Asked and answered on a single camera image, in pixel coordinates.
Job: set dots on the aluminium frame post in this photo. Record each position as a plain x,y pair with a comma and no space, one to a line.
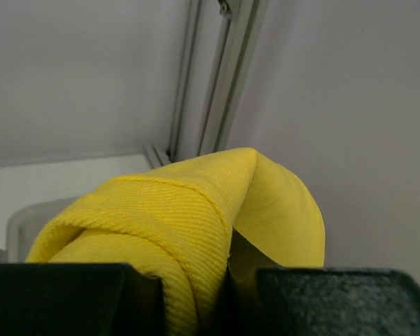
219,44

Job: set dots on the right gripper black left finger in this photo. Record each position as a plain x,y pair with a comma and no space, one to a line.
79,299

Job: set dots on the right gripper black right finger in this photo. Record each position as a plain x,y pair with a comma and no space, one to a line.
285,301

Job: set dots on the clear plastic bin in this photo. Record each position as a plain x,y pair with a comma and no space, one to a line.
24,226

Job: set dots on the yellow trousers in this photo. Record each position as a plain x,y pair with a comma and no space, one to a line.
176,222

